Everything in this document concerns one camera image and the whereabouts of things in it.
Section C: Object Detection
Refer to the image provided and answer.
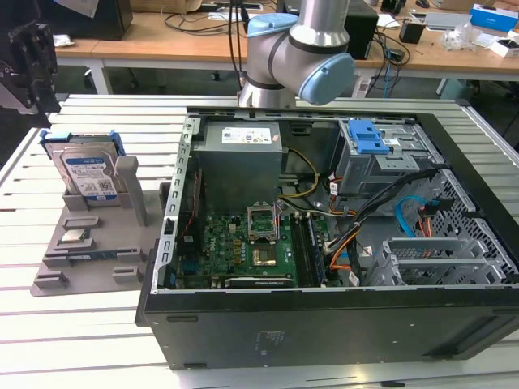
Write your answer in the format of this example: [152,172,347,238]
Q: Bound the silver CPU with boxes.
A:
[60,229,91,244]

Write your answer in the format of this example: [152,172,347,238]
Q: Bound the gray flat box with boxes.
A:
[425,11,474,30]

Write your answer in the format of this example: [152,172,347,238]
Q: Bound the gray parts rack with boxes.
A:
[31,156,171,299]

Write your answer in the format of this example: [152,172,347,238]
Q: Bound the blue plastic drive latch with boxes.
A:
[348,118,390,155]

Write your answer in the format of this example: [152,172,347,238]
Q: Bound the brown cardboard box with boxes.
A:
[131,0,204,13]

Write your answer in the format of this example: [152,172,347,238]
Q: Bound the blue cardboard box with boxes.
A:
[470,3,519,32]

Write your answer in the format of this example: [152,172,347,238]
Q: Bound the large black computer tower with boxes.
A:
[52,0,133,41]

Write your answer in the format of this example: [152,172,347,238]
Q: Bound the small black cube box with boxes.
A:
[399,20,427,45]

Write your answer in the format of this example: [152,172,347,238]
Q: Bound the white open box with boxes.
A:
[488,36,519,60]

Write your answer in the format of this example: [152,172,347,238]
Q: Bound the CPU socket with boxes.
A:
[250,242,280,269]

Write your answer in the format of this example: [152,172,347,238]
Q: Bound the black RAM slot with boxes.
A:
[290,216,311,284]

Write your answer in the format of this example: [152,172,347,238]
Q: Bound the blue RAM stick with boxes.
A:
[66,250,118,261]

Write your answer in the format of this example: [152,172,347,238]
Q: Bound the installed RAM stick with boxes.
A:
[302,214,328,284]

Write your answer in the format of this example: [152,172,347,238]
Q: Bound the metal optical drive cage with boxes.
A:
[332,118,445,198]

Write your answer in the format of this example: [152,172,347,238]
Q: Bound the blue data wire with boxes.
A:
[395,195,441,238]

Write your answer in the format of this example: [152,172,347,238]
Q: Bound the metal socket cover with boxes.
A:
[246,204,281,244]

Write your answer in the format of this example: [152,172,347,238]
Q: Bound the hard disk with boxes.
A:
[38,129,125,202]

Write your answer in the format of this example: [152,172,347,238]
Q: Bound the black PC case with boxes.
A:
[135,105,519,370]

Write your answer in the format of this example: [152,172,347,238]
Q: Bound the yellow wires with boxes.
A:
[279,147,321,199]

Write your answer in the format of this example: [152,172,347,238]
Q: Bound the green motherboard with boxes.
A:
[176,212,325,289]

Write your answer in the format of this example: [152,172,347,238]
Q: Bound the black graphics card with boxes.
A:
[225,276,297,289]

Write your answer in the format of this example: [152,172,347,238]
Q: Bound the wooden desk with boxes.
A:
[54,11,519,82]

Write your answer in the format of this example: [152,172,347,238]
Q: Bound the black cable bundle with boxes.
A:
[324,168,443,252]

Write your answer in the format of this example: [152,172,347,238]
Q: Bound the small black desktop computer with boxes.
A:
[346,6,380,62]

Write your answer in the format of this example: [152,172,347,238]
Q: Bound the gray power supply unit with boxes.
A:
[192,121,283,214]

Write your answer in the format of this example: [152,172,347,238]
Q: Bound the power wire with black connector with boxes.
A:
[419,200,453,238]

